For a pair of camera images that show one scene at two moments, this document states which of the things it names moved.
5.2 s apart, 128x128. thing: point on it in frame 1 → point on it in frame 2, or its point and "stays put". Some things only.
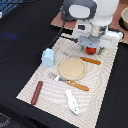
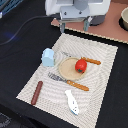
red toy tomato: [90, 51] → [80, 65]
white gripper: [96, 36] → [67, 13]
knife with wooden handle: [96, 62] stays put
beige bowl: [123, 19] stays put
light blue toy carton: [48, 57] stays put
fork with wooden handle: [71, 83] stays put
